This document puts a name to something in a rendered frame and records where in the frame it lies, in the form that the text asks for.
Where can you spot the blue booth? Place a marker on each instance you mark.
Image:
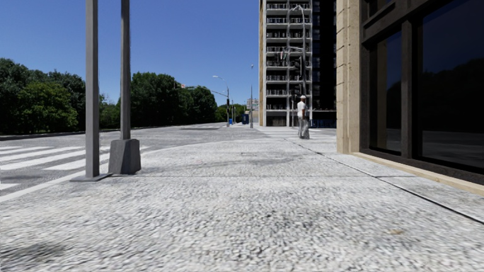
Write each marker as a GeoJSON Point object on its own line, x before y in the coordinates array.
{"type": "Point", "coordinates": [245, 118]}

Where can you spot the grey street lamp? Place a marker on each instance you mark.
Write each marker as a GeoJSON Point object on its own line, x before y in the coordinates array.
{"type": "Point", "coordinates": [251, 102]}

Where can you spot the person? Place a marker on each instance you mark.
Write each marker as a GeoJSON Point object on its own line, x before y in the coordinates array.
{"type": "Point", "coordinates": [302, 119]}

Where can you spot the pale concrete tower with balconies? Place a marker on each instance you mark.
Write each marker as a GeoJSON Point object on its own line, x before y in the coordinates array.
{"type": "Point", "coordinates": [289, 45]}

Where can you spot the grey pole with block foot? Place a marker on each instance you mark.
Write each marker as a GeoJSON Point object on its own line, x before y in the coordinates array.
{"type": "Point", "coordinates": [125, 64]}

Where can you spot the pale stone building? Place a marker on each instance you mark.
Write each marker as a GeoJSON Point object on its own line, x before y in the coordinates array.
{"type": "Point", "coordinates": [412, 68]}

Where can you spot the trees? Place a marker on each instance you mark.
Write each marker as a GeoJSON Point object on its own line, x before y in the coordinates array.
{"type": "Point", "coordinates": [45, 102]}

